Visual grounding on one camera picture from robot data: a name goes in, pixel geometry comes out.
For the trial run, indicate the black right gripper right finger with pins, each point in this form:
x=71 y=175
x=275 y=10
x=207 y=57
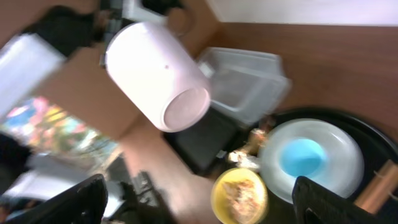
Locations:
x=314 y=204

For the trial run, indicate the yellow bowl with food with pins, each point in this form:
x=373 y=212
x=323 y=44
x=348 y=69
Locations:
x=239 y=196

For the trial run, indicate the wooden chopstick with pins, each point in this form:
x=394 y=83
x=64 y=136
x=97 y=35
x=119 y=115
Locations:
x=380 y=189

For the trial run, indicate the gold foil wrapper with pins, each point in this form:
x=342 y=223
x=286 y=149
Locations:
x=258 y=136

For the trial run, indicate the black rectangular tray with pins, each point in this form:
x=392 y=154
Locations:
x=207 y=142

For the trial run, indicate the crumpled white tissue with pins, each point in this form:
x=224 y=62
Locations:
x=243 y=160

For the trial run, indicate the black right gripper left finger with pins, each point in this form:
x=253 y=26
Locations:
x=83 y=203

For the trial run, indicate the colourful printed box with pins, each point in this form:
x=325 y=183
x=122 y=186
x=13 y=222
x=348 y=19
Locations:
x=51 y=130

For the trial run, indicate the round black tray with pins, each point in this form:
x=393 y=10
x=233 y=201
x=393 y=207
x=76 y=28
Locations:
x=376 y=147

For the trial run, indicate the clear plastic bin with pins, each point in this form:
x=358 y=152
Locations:
x=245 y=85

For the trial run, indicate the pink plastic cup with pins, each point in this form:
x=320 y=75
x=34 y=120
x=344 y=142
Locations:
x=153 y=69

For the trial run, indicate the light blue cup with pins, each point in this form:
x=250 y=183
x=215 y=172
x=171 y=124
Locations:
x=302 y=157

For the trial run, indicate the grey round plate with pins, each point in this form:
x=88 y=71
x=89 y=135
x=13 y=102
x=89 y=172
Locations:
x=344 y=168

